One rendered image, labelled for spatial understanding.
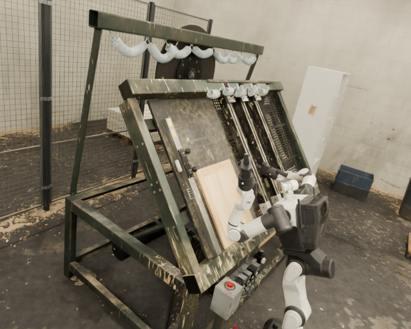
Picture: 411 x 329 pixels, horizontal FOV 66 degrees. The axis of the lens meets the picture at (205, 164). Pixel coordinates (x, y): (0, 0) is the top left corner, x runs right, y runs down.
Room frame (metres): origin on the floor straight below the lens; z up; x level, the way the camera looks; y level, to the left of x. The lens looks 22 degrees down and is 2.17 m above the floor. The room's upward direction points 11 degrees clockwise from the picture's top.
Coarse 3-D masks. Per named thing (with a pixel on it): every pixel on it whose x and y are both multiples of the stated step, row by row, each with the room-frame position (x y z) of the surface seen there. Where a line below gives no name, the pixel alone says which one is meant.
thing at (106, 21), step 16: (96, 16) 2.11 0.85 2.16; (112, 16) 2.10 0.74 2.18; (96, 32) 2.05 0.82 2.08; (128, 32) 2.21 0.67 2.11; (144, 32) 2.33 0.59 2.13; (160, 32) 2.46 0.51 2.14; (176, 32) 2.60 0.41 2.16; (192, 32) 2.76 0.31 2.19; (96, 48) 2.07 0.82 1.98; (224, 48) 3.19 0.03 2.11; (240, 48) 3.43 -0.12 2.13; (256, 48) 3.71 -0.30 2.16; (96, 64) 2.09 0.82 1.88; (80, 128) 2.11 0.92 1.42; (80, 144) 2.13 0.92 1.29; (80, 160) 2.15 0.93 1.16
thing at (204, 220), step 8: (168, 128) 1.98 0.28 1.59; (168, 136) 1.97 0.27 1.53; (176, 136) 1.98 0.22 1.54; (176, 144) 1.94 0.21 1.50; (176, 152) 1.93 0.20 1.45; (184, 168) 1.88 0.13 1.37; (184, 176) 1.87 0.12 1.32; (192, 184) 1.86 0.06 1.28; (192, 192) 1.83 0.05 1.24; (192, 200) 1.82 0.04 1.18; (200, 200) 1.83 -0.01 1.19; (200, 208) 1.79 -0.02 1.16; (200, 216) 1.77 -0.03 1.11; (208, 224) 1.77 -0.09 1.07; (208, 232) 1.73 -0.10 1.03; (208, 240) 1.72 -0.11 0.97; (216, 240) 1.74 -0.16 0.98; (216, 248) 1.70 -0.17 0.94; (216, 256) 1.68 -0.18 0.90
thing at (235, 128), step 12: (228, 84) 2.72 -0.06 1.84; (240, 84) 2.60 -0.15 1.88; (228, 96) 2.63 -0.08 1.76; (228, 108) 2.61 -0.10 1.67; (228, 120) 2.60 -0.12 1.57; (240, 132) 2.57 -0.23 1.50; (240, 144) 2.51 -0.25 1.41; (240, 156) 2.50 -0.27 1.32; (252, 168) 2.43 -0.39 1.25; (264, 192) 2.39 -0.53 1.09; (264, 204) 2.32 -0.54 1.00
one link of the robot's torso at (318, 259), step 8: (288, 256) 1.72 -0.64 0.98; (296, 256) 1.65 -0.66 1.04; (304, 256) 1.63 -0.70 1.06; (312, 256) 1.61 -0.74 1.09; (320, 256) 1.64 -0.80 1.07; (312, 264) 1.59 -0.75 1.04; (320, 264) 1.58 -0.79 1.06; (328, 264) 1.58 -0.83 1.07; (312, 272) 1.59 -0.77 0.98; (320, 272) 1.57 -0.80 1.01; (328, 272) 1.55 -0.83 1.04
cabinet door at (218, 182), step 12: (204, 168) 2.06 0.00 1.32; (216, 168) 2.15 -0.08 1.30; (228, 168) 2.27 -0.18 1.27; (204, 180) 1.99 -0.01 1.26; (216, 180) 2.09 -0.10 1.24; (228, 180) 2.20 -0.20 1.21; (204, 192) 1.93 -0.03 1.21; (216, 192) 2.02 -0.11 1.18; (228, 192) 2.12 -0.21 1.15; (216, 204) 1.95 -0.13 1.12; (228, 204) 2.05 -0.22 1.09; (216, 216) 1.89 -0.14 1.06; (228, 216) 1.98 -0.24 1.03; (216, 228) 1.84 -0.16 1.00; (228, 240) 1.85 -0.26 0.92
